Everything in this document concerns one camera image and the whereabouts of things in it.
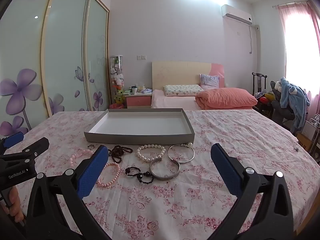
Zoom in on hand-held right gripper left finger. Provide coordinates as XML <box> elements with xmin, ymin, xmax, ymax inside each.
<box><xmin>25</xmin><ymin>144</ymin><xmax>112</xmax><ymax>240</ymax></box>

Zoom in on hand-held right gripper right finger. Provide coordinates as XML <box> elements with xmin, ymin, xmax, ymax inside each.
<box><xmin>207</xmin><ymin>144</ymin><xmax>294</xmax><ymax>240</ymax></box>

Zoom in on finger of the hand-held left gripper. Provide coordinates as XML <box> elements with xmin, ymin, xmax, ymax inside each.
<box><xmin>0</xmin><ymin>137</ymin><xmax>50</xmax><ymax>171</ymax></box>
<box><xmin>0</xmin><ymin>132</ymin><xmax>25</xmax><ymax>154</ymax></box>

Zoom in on small pink pearl bracelet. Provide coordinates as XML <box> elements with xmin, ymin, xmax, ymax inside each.
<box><xmin>96</xmin><ymin>162</ymin><xmax>121</xmax><ymax>188</ymax></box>

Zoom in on large pink bead bracelet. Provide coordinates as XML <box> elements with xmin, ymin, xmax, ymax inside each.
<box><xmin>69</xmin><ymin>148</ymin><xmax>95</xmax><ymax>159</ymax></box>

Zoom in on thin silver bangle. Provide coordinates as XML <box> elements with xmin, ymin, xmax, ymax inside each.
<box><xmin>167</xmin><ymin>142</ymin><xmax>195</xmax><ymax>164</ymax></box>

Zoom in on black bead bracelet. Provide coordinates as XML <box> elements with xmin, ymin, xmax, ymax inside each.
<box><xmin>125</xmin><ymin>166</ymin><xmax>155</xmax><ymax>184</ymax></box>

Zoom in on wide silver cuff bracelet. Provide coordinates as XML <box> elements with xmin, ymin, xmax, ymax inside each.
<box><xmin>149</xmin><ymin>158</ymin><xmax>181</xmax><ymax>181</ymax></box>

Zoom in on white pearl bracelet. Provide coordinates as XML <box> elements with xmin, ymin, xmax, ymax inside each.
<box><xmin>136</xmin><ymin>144</ymin><xmax>166</xmax><ymax>160</ymax></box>

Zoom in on grey cardboard tray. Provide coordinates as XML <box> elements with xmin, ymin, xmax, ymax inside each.
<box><xmin>84</xmin><ymin>108</ymin><xmax>195</xmax><ymax>145</ymax></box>

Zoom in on person's left hand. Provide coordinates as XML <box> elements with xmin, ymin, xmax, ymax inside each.
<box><xmin>0</xmin><ymin>186</ymin><xmax>24</xmax><ymax>222</ymax></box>

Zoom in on pink floral bed sheet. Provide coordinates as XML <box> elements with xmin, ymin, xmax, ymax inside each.
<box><xmin>0</xmin><ymin>109</ymin><xmax>320</xmax><ymax>240</ymax></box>

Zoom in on salmon pink duvet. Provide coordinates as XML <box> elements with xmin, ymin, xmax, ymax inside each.
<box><xmin>195</xmin><ymin>87</ymin><xmax>258</xmax><ymax>110</ymax></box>

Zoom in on grey office chair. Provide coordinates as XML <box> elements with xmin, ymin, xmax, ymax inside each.
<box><xmin>270</xmin><ymin>81</ymin><xmax>295</xmax><ymax>126</ymax></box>

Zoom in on pink nightstand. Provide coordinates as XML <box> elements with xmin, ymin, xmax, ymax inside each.
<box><xmin>124</xmin><ymin>90</ymin><xmax>153</xmax><ymax>109</ymax></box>

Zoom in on pink sheeted bed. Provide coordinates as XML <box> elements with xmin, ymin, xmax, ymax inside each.
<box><xmin>151</xmin><ymin>89</ymin><xmax>253</xmax><ymax>110</ymax></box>

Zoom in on lilac printed pillow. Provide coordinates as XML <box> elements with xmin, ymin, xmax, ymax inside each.
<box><xmin>199</xmin><ymin>74</ymin><xmax>220</xmax><ymax>90</ymax></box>

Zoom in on cream printed pillow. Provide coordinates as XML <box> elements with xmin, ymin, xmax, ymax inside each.
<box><xmin>164</xmin><ymin>84</ymin><xmax>204</xmax><ymax>97</ymax></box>

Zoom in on floral sliding door wardrobe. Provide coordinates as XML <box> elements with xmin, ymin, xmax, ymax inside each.
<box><xmin>0</xmin><ymin>0</ymin><xmax>110</xmax><ymax>132</ymax></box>

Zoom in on dark wooden chair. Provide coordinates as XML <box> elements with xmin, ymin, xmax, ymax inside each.
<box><xmin>252</xmin><ymin>72</ymin><xmax>268</xmax><ymax>99</ymax></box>

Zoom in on clear plush toy tube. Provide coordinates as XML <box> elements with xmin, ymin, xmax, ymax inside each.
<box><xmin>109</xmin><ymin>55</ymin><xmax>125</xmax><ymax>105</ymax></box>

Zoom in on blue plush garment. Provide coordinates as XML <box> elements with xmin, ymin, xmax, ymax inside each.
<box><xmin>275</xmin><ymin>77</ymin><xmax>310</xmax><ymax>133</ymax></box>

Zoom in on cream and pink headboard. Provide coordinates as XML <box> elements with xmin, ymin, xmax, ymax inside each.
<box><xmin>152</xmin><ymin>61</ymin><xmax>225</xmax><ymax>90</ymax></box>

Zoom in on pink curtain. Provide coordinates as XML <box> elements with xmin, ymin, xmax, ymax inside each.
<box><xmin>276</xmin><ymin>1</ymin><xmax>320</xmax><ymax>98</ymax></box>

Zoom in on white air conditioner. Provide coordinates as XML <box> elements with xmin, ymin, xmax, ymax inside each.
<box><xmin>221</xmin><ymin>4</ymin><xmax>253</xmax><ymax>26</ymax></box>

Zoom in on dark red bead necklace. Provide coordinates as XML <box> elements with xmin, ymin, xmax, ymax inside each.
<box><xmin>108</xmin><ymin>144</ymin><xmax>134</xmax><ymax>163</ymax></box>

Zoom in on metal wire rack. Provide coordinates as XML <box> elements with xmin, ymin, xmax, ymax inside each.
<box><xmin>305</xmin><ymin>114</ymin><xmax>320</xmax><ymax>153</ymax></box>

